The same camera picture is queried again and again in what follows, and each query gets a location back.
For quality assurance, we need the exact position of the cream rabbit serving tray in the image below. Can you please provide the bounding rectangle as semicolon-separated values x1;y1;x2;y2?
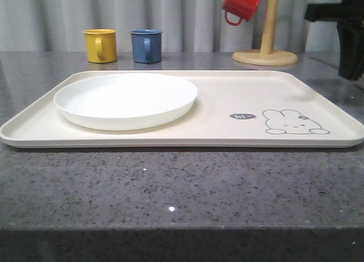
1;70;363;148

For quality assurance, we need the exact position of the blue enamel mug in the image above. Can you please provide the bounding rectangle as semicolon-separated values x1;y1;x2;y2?
130;29;163;64

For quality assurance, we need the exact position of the wooden mug tree stand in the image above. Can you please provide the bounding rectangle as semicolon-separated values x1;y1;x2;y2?
232;0;297;66

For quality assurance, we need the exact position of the grey pleated curtain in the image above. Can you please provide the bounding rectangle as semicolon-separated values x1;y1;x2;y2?
0;0;364;53

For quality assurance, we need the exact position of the white round plate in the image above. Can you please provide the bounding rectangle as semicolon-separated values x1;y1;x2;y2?
54;73;198;131

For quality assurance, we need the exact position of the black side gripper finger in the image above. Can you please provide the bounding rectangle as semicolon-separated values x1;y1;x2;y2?
337;20;363;81

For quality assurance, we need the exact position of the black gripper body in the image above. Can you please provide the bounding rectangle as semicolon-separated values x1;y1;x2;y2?
304;0;363;25

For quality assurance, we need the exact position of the yellow enamel mug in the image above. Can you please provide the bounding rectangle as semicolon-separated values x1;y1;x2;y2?
82;29;118;64

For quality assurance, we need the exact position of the red enamel mug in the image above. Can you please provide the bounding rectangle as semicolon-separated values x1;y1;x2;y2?
222;0;261;26

